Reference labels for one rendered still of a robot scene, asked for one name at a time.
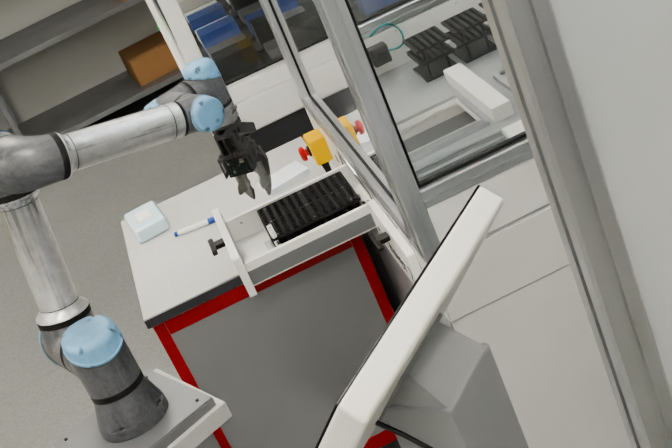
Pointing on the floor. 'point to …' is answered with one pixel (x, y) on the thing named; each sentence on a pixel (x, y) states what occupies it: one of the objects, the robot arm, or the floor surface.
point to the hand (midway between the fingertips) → (260, 190)
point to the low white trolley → (259, 317)
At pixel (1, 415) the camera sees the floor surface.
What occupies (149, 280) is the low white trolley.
